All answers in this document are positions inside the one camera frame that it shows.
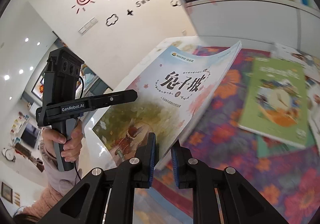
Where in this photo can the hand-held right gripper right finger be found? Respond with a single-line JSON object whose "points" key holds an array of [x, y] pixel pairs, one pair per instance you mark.
{"points": [[175, 164]]}

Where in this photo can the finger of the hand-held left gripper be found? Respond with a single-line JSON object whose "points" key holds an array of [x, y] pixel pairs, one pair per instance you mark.
{"points": [[112, 99]]}

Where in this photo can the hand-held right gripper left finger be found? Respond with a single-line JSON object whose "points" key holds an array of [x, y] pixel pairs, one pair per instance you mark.
{"points": [[151, 159]]}

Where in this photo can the pastel watercolour book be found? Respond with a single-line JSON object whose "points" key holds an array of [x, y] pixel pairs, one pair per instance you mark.
{"points": [[175, 88]]}

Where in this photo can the person's left forearm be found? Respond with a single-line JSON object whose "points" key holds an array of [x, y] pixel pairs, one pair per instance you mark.
{"points": [[57, 176]]}

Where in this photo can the person's left hand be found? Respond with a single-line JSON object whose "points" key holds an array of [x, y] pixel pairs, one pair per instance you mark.
{"points": [[75, 144]]}

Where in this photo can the dark television screen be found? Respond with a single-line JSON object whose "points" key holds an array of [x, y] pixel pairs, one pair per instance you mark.
{"points": [[30, 136]]}

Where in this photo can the floral blanket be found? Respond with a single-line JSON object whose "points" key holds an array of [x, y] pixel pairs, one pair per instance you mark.
{"points": [[237, 176]]}

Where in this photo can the light green book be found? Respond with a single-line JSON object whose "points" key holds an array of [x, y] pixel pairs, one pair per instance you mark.
{"points": [[275, 104]]}

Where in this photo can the pink fuzzy garment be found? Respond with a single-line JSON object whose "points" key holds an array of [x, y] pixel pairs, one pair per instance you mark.
{"points": [[42, 204]]}

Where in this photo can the person's dark hair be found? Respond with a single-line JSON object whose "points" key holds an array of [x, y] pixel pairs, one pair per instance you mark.
{"points": [[25, 219]]}

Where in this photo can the white bookshelf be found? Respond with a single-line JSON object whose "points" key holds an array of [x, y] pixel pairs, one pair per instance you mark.
{"points": [[237, 21]]}

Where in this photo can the white wall switch panel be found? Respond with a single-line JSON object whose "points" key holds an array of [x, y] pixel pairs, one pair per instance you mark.
{"points": [[88, 26]]}

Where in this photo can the black cloud wall decal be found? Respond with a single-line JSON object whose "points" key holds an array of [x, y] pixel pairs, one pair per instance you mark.
{"points": [[112, 20]]}

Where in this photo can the framed wall picture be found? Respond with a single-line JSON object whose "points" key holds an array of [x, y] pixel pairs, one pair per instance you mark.
{"points": [[6, 192]]}

